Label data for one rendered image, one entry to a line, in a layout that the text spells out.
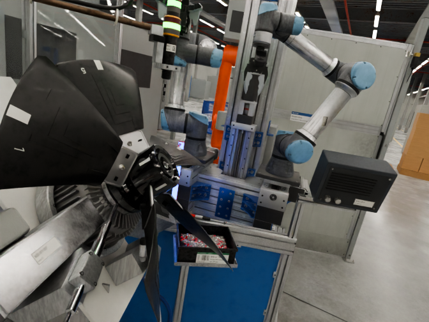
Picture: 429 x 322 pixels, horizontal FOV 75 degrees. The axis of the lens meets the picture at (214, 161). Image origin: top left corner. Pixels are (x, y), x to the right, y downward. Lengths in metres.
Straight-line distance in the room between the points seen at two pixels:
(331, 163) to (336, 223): 1.89
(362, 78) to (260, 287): 1.03
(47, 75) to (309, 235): 2.72
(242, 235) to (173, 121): 0.70
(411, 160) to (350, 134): 6.08
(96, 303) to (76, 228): 0.22
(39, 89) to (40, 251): 0.27
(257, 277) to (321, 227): 1.66
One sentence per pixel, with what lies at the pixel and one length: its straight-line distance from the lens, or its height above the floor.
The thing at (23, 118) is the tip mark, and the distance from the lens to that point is 0.52.
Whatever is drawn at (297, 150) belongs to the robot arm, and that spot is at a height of 1.21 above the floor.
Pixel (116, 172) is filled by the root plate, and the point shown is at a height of 1.21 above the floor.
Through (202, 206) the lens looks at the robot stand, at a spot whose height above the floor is 0.76.
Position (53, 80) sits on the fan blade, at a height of 1.40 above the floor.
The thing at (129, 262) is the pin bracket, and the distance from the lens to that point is 0.80.
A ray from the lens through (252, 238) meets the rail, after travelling 1.27.
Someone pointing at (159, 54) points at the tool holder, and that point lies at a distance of 0.76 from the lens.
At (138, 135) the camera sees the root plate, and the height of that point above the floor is 1.27.
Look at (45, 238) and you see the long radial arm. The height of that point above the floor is 1.13.
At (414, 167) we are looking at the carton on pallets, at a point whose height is 0.24.
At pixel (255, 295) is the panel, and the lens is 1.46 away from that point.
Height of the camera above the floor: 1.44
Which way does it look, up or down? 15 degrees down
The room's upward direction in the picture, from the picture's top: 10 degrees clockwise
